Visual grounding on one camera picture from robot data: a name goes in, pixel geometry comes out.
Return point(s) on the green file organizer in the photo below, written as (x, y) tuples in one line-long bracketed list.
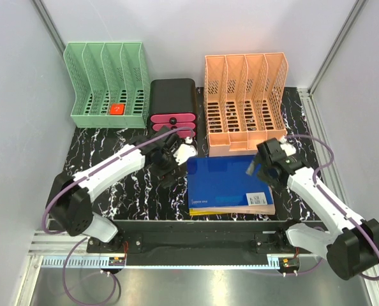
[(104, 73)]

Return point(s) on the black drawer cabinet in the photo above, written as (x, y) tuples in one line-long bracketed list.
[(175, 95)]

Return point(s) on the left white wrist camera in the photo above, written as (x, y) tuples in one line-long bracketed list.
[(185, 151)]

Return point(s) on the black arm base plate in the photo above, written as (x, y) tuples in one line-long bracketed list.
[(139, 243)]

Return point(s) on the pink drawer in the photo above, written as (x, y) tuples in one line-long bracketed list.
[(186, 133), (157, 127), (172, 118)]

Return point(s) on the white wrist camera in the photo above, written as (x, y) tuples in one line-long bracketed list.
[(185, 151), (287, 147)]

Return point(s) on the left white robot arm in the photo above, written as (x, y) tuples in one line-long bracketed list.
[(71, 196)]

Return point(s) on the black marble desk mat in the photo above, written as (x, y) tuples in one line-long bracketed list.
[(140, 197)]

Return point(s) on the yellow folder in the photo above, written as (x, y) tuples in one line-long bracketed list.
[(197, 212)]

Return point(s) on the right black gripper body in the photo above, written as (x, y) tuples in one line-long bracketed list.
[(264, 173)]

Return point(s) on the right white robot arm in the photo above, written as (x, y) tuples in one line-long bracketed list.
[(350, 243)]

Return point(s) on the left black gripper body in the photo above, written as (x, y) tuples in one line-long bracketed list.
[(167, 164)]

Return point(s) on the pink bottom drawer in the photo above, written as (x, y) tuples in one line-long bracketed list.
[(186, 133)]

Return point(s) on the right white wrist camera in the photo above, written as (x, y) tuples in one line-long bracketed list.
[(287, 147)]

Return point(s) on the orange file organizer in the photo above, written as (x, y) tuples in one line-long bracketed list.
[(242, 101)]

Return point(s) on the red square eraser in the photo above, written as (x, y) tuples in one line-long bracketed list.
[(117, 109)]

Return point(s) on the pink top drawer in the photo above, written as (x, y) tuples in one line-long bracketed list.
[(172, 118)]

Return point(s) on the blue folder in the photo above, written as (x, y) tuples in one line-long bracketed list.
[(221, 181)]

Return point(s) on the pink folder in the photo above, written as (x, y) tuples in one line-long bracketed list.
[(256, 203)]

